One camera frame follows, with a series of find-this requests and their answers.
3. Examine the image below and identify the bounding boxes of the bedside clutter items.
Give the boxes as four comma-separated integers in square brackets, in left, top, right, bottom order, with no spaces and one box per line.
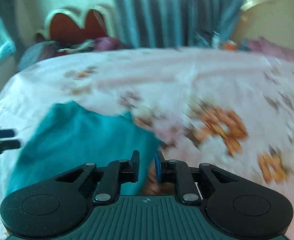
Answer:
[194,31,250,52]

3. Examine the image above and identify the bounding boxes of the pink floral bed sheet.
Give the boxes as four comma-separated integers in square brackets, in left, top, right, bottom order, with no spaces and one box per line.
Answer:
[0,48,294,239]

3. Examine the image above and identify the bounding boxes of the teal long sleeve sweatshirt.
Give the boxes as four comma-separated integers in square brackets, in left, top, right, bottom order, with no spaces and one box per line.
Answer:
[7,102,162,195]

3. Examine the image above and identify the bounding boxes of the red heart-shaped headboard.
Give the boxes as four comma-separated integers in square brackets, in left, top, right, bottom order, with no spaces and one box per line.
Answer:
[36,4,118,43]

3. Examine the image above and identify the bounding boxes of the cream round headboard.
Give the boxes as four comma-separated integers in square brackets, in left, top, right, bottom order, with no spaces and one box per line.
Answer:
[232,0,294,49]

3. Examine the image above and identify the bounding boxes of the pink pillow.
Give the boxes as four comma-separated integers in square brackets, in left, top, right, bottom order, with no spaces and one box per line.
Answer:
[243,37,294,62]

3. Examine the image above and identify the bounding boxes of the blue grey curtain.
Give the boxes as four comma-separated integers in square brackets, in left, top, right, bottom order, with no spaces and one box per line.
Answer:
[114,0,244,48]

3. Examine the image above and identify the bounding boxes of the pile of clothes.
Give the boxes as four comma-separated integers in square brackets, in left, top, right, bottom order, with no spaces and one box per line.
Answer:
[17,37,123,72]

